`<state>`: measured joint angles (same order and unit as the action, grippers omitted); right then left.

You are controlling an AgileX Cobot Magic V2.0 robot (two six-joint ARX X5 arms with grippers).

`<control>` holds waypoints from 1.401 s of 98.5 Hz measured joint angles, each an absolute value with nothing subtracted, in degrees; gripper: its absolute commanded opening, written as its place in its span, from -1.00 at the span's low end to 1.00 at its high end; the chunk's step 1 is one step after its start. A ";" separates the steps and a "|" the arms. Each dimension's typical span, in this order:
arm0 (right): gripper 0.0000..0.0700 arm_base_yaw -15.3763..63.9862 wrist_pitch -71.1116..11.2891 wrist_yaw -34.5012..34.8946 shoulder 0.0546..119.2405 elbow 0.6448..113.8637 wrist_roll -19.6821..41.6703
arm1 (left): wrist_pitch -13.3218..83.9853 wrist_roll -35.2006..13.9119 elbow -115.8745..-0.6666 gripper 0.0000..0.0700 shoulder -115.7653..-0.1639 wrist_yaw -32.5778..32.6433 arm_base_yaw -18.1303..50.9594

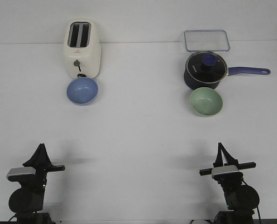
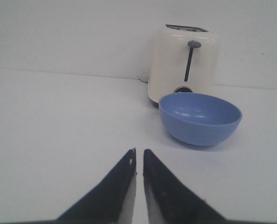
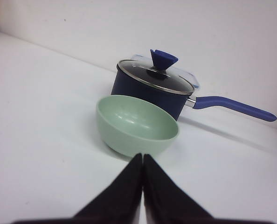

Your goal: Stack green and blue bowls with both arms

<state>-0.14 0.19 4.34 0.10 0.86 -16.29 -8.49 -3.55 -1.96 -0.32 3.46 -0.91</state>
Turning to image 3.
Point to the clear container blue rim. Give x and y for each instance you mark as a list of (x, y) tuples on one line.
[(185, 74)]

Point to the dark blue saucepan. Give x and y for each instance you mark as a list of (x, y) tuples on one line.
[(174, 103)]

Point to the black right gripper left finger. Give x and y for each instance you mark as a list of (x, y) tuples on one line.
[(119, 203)]

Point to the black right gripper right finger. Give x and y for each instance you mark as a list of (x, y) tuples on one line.
[(166, 203)]

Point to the glass pot lid blue knob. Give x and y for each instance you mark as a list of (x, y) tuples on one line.
[(158, 73)]

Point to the green bowl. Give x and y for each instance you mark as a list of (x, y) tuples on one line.
[(129, 125)]

